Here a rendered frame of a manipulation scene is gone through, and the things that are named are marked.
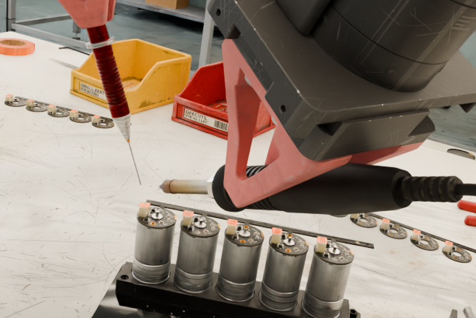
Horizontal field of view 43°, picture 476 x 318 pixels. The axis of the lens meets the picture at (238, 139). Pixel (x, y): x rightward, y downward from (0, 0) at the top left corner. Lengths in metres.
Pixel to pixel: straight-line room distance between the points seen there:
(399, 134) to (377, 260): 0.29
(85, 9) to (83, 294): 0.19
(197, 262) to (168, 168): 0.23
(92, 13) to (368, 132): 0.18
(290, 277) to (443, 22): 0.22
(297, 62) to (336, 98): 0.02
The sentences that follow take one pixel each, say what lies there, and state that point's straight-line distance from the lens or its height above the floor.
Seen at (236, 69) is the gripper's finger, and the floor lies 0.94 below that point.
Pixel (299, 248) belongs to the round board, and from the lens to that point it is 0.37.
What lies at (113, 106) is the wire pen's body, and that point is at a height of 0.89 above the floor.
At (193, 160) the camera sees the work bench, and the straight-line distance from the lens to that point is 0.62.
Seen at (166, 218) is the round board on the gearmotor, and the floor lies 0.81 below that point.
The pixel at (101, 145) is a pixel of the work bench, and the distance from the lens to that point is 0.64.
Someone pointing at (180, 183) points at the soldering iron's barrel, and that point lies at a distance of 0.33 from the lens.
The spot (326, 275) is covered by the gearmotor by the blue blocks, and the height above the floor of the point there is 0.80.
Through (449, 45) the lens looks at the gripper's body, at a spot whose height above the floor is 0.97.
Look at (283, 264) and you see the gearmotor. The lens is 0.37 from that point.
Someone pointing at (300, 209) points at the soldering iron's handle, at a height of 0.89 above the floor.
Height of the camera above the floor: 1.00
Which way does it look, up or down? 21 degrees down
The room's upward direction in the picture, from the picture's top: 9 degrees clockwise
